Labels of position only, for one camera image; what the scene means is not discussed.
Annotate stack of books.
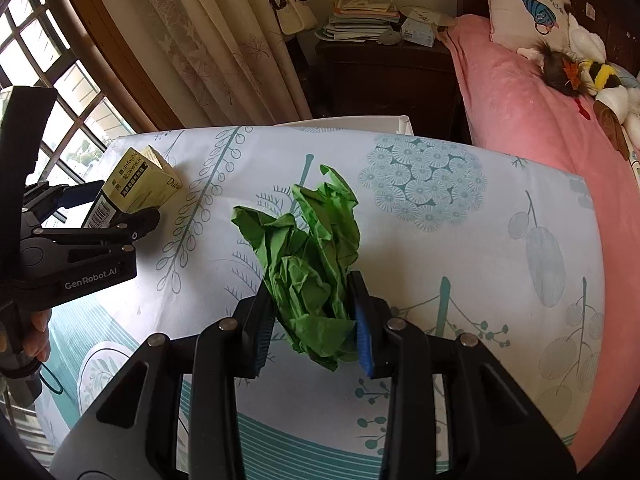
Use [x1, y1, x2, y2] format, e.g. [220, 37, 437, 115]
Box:
[315, 0, 401, 42]

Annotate pink bed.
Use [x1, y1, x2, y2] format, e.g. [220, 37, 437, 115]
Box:
[442, 14, 640, 471]

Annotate tree print tablecloth table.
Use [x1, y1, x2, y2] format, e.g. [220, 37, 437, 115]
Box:
[34, 125, 608, 480]

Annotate beige patterned curtain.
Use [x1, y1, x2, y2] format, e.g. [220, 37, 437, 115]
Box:
[127, 0, 313, 128]

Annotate dark wooden nightstand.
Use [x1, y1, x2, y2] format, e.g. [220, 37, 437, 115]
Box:
[314, 37, 463, 136]

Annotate round paper fan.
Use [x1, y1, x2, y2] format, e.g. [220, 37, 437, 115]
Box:
[398, 5, 457, 28]

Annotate window with dark grid frame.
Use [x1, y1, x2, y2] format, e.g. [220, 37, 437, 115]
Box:
[0, 0, 166, 461]

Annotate white blue box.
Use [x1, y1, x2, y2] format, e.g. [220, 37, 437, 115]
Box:
[400, 17, 436, 47]

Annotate dark wooden headboard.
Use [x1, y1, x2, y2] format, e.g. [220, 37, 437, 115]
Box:
[456, 0, 640, 73]

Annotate brown feather toy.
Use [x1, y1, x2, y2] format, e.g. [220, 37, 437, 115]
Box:
[517, 40, 591, 98]

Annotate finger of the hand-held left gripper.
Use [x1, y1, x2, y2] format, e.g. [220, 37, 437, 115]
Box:
[22, 180, 101, 226]
[30, 207, 162, 254]

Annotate green yellow carton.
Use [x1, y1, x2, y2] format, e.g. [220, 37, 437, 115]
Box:
[81, 145, 187, 231]

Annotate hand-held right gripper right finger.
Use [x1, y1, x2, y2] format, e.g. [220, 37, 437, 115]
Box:
[347, 270, 576, 480]

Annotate green paper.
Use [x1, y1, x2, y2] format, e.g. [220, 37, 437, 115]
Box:
[231, 164, 362, 372]

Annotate bee plush toy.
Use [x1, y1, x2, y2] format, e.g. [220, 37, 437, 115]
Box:
[567, 12, 640, 126]

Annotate person's left hand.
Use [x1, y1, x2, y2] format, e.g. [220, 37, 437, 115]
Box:
[22, 307, 53, 363]

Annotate white plastic rack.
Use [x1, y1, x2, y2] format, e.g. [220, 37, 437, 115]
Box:
[272, 115, 415, 136]

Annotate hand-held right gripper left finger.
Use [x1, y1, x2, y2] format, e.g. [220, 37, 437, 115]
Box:
[50, 280, 275, 480]

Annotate white printed pillow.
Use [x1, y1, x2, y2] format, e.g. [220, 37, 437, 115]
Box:
[482, 0, 573, 56]

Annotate brown leaf shaped toy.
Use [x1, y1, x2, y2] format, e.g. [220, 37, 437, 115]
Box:
[595, 100, 631, 158]

